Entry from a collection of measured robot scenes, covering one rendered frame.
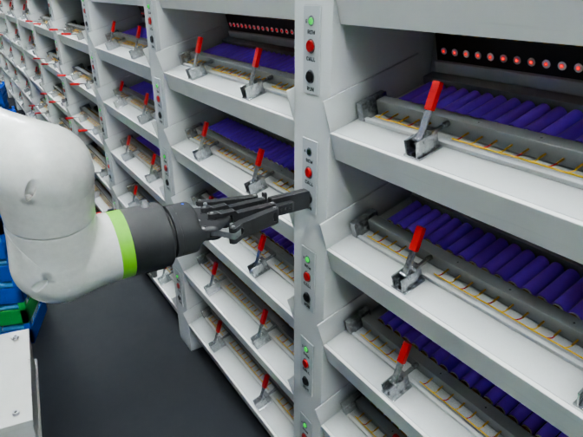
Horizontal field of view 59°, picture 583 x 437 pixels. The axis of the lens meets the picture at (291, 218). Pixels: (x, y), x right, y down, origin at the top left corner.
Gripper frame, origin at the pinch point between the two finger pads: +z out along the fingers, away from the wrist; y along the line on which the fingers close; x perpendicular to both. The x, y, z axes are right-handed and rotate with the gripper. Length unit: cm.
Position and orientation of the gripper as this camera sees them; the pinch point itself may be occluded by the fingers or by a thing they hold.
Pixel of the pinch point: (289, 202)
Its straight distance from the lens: 81.7
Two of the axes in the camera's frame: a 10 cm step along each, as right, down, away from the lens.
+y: 5.4, 3.5, -7.7
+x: 0.0, -9.1, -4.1
